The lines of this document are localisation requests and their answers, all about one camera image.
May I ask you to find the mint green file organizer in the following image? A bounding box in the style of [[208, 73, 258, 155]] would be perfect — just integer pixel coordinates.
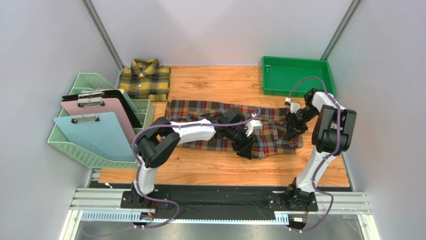
[[47, 73, 155, 169]]

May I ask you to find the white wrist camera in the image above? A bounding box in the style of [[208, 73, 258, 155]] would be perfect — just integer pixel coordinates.
[[244, 119, 263, 137], [284, 97, 301, 114]]

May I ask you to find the red brown plaid shirt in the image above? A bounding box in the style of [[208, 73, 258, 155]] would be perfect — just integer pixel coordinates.
[[164, 100, 304, 159]]

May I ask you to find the green plastic tray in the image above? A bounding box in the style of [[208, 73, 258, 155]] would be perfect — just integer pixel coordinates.
[[261, 56, 336, 97]]

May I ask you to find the aluminium rail frame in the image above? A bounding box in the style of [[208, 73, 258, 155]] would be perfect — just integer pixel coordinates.
[[60, 168, 380, 240]]

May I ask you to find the yellow plaid folded shirt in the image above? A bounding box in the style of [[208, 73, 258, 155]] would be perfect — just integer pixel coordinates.
[[118, 58, 171, 102]]

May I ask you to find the corner aluminium post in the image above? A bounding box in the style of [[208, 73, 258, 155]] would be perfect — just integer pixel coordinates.
[[321, 0, 363, 61], [81, 0, 125, 71]]

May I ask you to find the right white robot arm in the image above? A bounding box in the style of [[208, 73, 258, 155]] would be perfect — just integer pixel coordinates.
[[284, 88, 357, 203]]

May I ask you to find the pink clipboard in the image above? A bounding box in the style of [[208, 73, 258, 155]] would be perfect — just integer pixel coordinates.
[[61, 97, 136, 144]]

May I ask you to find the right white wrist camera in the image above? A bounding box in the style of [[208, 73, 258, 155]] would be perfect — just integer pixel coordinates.
[[284, 97, 301, 114]]

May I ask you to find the right corner aluminium post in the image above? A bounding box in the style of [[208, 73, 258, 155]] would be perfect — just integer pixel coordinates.
[[321, 0, 363, 61]]

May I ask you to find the blue clipboard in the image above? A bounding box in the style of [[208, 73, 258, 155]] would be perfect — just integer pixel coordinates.
[[53, 112, 136, 163]]

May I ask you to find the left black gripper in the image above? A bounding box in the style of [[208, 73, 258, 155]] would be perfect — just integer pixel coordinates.
[[225, 125, 256, 161]]

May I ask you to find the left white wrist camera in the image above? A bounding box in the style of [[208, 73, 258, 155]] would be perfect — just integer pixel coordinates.
[[244, 119, 263, 137]]

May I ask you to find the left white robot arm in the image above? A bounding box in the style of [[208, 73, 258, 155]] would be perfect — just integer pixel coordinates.
[[131, 107, 263, 197]]

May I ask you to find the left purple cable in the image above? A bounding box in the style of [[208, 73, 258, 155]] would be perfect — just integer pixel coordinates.
[[131, 107, 262, 230]]

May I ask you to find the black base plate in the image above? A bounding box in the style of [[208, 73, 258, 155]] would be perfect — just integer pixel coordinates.
[[88, 179, 353, 221]]

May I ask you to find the left corner aluminium post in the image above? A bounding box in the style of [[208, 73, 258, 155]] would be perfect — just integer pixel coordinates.
[[81, 0, 125, 71]]

